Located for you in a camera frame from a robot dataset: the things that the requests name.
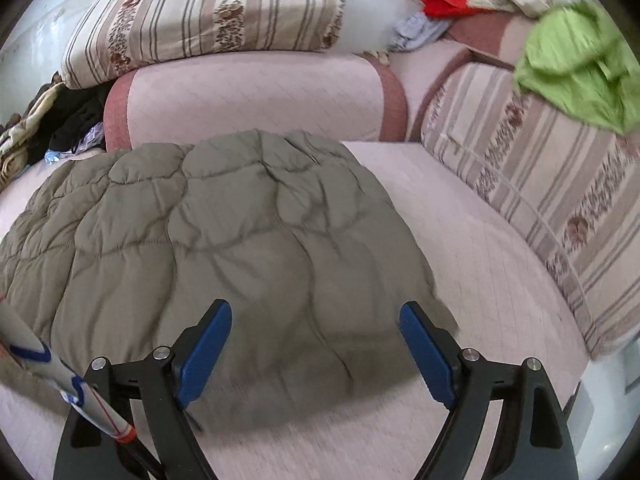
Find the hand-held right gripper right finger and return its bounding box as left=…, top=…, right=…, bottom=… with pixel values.
left=398, top=301, right=581, bottom=480

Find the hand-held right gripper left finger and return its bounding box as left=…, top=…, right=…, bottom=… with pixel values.
left=54, top=299, right=233, bottom=480

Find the grey-green puffer jacket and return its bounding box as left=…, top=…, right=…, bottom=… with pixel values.
left=0, top=129, right=461, bottom=431

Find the pile of crumpled clothes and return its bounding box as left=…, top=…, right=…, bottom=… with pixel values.
left=0, top=72, right=66, bottom=193

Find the pink sofa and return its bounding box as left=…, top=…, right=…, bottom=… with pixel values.
left=0, top=10, right=640, bottom=480

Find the white stick with blue marks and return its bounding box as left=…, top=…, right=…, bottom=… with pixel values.
left=0, top=295, right=166, bottom=480

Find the striped floral cushion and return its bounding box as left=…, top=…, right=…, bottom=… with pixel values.
left=61, top=0, right=346, bottom=90
left=420, top=60, right=640, bottom=361

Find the blue clear plastic bag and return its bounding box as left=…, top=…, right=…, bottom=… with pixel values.
left=44, top=124, right=107, bottom=165

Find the black cloth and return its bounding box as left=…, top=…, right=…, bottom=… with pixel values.
left=27, top=85, right=118, bottom=163

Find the light blue cloth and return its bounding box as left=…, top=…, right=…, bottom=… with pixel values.
left=387, top=12, right=449, bottom=54

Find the green cloth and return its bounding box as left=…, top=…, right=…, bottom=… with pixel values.
left=514, top=0, right=640, bottom=136

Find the red cloth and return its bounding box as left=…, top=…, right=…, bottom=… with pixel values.
left=419, top=0, right=482, bottom=20

